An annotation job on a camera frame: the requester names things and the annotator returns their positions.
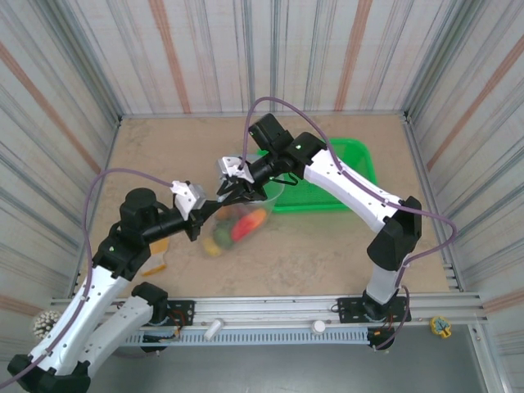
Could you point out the yellow work glove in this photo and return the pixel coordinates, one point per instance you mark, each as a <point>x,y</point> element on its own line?
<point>157,268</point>

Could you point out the yellow toy lemon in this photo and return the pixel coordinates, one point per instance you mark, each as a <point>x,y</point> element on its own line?
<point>210,247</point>

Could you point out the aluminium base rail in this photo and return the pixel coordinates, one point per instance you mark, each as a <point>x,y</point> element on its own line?
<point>266,305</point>

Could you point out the red yellow toy pepper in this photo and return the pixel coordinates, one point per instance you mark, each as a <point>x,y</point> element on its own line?
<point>245,224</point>

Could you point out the yellow tree toy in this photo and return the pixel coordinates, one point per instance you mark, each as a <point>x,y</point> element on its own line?
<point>440,326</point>

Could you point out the dark green toy avocado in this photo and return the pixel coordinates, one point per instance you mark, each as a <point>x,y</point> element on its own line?
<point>223,239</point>

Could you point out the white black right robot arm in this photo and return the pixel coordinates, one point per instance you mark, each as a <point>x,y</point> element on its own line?
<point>352,184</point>

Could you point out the aluminium side profile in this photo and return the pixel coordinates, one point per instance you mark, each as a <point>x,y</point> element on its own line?
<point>434,196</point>

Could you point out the green plastic basket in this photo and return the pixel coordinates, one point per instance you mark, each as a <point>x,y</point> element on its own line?
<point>319,201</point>

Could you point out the white round knob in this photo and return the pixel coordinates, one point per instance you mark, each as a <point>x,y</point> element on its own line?
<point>318,326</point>

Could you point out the white bumpy ball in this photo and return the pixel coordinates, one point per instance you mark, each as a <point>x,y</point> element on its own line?
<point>45,324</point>

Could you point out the clear zip-top bag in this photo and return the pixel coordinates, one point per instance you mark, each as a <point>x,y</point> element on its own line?
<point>268,210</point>

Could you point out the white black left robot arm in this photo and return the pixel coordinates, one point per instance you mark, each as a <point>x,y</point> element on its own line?
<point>94,294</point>

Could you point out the white plastic cylinder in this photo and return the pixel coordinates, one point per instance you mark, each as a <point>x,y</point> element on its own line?
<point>213,328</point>

